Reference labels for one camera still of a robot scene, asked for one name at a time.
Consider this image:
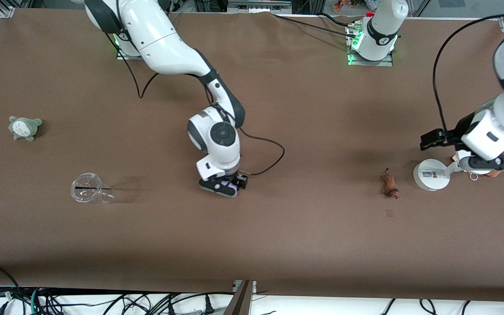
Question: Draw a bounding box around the brown lion statue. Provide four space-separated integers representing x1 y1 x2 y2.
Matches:
380 168 400 200

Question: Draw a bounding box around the white round desk lamp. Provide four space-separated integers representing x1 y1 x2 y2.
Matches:
413 152 469 192

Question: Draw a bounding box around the brown table cover sheet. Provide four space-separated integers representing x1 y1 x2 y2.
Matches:
0 8 504 302

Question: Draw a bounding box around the clear plastic cup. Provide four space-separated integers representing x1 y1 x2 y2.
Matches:
70 173 116 204

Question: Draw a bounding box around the grey green plush toy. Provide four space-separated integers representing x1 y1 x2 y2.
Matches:
8 116 42 142

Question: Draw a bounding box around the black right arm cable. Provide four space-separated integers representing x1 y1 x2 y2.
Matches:
105 26 286 176

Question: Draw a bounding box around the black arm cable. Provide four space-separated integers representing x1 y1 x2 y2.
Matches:
105 26 286 176
432 13 504 132

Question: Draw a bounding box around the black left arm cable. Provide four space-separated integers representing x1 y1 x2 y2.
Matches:
432 13 504 132

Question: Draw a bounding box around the white metal bracket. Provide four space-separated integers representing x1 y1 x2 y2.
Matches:
232 280 258 294

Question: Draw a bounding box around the brown wooden post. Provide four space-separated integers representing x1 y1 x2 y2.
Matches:
224 280 255 315

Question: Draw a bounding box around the black base cable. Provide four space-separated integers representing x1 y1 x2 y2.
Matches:
317 12 357 28
273 14 350 35

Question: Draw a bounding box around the grey metal equipment rail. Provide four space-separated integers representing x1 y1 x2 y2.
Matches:
227 0 293 12

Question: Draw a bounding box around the green floor cable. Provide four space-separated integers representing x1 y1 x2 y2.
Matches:
30 287 43 315

